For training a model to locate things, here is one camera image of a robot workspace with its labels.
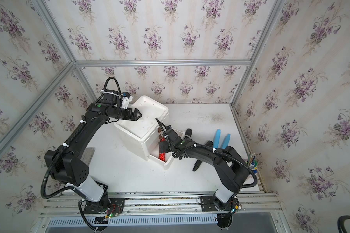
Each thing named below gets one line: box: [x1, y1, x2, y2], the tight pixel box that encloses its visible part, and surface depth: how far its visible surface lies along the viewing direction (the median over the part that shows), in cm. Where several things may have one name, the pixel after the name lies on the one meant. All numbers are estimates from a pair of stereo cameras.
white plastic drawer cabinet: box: [113, 95, 185, 170], surface depth 80 cm
